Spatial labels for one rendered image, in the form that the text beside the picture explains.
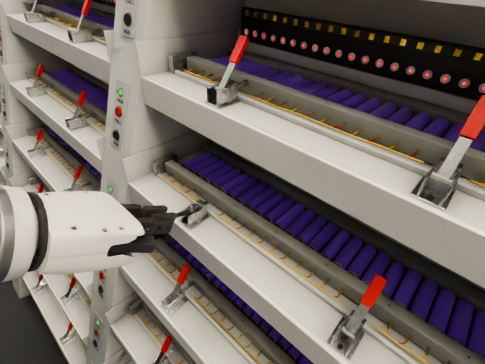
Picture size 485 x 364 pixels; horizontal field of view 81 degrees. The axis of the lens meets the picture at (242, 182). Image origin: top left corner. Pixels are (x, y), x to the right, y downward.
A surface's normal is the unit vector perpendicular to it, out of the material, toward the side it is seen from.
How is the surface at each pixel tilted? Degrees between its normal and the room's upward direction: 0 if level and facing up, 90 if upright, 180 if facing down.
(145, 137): 90
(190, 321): 18
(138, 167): 90
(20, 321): 0
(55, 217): 13
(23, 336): 0
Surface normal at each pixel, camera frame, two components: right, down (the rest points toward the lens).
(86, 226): 0.49, -0.81
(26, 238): 0.83, 0.05
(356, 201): -0.68, 0.41
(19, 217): 0.76, -0.43
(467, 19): -0.63, 0.15
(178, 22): 0.73, 0.44
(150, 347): 0.06, -0.79
